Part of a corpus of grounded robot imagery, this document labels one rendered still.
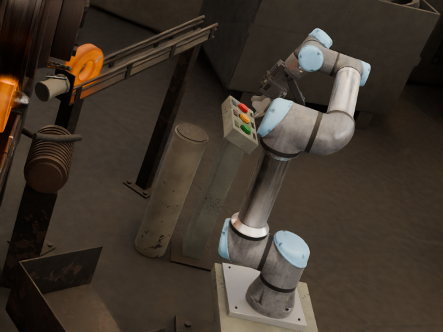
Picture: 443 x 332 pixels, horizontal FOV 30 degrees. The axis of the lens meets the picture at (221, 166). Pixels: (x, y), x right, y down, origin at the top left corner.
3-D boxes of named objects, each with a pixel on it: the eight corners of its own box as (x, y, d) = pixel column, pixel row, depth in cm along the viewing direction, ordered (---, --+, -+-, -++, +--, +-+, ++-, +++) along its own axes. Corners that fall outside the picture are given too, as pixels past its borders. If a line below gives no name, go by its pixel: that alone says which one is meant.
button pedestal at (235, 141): (169, 266, 302) (225, 126, 272) (170, 226, 323) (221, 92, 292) (211, 276, 306) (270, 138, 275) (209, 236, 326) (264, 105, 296)
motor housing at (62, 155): (-9, 292, 262) (27, 154, 235) (4, 249, 280) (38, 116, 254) (32, 300, 264) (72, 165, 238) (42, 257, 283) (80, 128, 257)
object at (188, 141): (133, 253, 301) (175, 136, 276) (134, 234, 311) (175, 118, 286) (164, 261, 304) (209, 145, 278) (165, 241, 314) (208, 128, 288)
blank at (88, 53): (66, 97, 257) (75, 102, 256) (55, 68, 243) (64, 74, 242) (99, 63, 263) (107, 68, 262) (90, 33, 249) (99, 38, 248)
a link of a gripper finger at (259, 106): (242, 110, 274) (261, 90, 271) (256, 119, 277) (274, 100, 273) (243, 114, 272) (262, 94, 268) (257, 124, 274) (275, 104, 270)
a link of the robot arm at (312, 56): (337, 56, 247) (339, 47, 257) (302, 44, 248) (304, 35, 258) (328, 80, 251) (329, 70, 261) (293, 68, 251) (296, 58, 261)
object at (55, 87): (32, 95, 243) (35, 78, 240) (54, 86, 250) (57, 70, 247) (47, 105, 241) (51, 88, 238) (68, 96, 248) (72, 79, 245)
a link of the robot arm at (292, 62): (308, 61, 270) (312, 72, 263) (299, 71, 272) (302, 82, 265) (291, 48, 267) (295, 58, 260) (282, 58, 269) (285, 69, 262)
